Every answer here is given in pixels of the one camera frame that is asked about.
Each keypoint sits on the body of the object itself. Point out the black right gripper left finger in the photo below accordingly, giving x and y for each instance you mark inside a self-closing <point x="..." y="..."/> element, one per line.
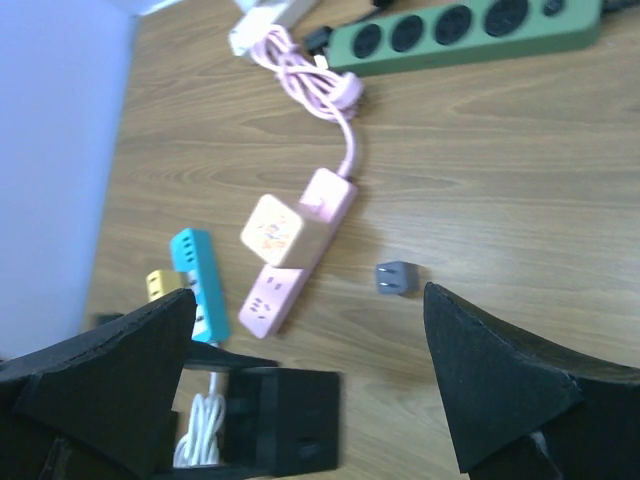
<point x="99" y="405"/>

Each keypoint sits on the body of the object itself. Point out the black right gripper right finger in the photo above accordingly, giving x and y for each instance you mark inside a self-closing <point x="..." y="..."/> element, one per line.
<point x="519" y="406"/>

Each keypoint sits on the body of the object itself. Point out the small grey plug adapter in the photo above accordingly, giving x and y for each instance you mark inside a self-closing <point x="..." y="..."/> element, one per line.
<point x="397" y="278"/>

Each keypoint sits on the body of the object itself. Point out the pink power strip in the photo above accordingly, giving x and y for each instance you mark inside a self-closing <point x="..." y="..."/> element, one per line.
<point x="276" y="289"/>

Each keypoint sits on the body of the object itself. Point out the small yellow plug adapter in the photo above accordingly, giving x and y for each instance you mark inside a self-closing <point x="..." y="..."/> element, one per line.
<point x="162" y="282"/>

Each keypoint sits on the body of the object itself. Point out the teal travel adapter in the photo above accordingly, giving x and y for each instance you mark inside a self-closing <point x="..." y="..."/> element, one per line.
<point x="192" y="254"/>

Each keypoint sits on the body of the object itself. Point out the green power strip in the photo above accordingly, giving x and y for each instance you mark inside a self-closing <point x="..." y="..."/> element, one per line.
<point x="458" y="33"/>

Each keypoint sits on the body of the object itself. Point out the cream power strip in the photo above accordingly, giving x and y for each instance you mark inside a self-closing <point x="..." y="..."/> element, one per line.
<point x="259" y="16"/>

